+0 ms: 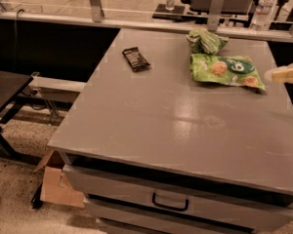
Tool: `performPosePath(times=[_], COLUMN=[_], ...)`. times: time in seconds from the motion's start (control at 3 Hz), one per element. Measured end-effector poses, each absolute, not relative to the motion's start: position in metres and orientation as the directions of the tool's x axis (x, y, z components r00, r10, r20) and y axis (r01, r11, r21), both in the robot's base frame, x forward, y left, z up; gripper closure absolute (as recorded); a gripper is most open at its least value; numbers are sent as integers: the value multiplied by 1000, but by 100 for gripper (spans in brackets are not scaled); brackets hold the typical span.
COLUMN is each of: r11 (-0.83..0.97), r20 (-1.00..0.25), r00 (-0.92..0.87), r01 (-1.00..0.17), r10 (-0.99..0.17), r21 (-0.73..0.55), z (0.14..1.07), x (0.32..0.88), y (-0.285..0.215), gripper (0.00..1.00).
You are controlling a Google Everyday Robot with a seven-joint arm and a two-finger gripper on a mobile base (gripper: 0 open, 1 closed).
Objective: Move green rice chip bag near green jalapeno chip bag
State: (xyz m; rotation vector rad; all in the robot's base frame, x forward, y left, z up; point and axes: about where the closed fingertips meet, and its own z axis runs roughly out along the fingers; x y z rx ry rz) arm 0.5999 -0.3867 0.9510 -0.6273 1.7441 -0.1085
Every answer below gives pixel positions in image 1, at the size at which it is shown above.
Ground grey metal rail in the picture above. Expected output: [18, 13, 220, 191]
[0, 12, 293, 43]

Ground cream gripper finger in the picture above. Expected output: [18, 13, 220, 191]
[264, 63, 293, 84]

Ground black side table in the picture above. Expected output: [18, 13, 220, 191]
[0, 71, 32, 160]

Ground black drawer handle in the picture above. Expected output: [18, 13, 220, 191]
[151, 192, 189, 212]

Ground near clear water bottle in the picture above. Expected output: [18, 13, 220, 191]
[250, 0, 275, 30]

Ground grey drawer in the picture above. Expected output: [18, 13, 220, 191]
[83, 197, 262, 234]
[63, 165, 293, 232]

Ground black cable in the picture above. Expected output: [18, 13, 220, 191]
[12, 9, 25, 70]

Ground grey top drawer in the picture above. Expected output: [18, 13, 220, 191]
[63, 165, 293, 232]

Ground black flat mat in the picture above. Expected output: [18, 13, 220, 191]
[152, 4, 185, 20]

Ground green rice chip bag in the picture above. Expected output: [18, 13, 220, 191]
[189, 54, 266, 91]

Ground brown cardboard box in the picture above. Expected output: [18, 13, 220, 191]
[35, 150, 84, 208]

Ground dark brown snack bar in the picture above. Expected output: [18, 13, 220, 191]
[122, 47, 150, 72]

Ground green jalapeno chip bag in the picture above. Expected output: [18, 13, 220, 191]
[187, 29, 228, 55]

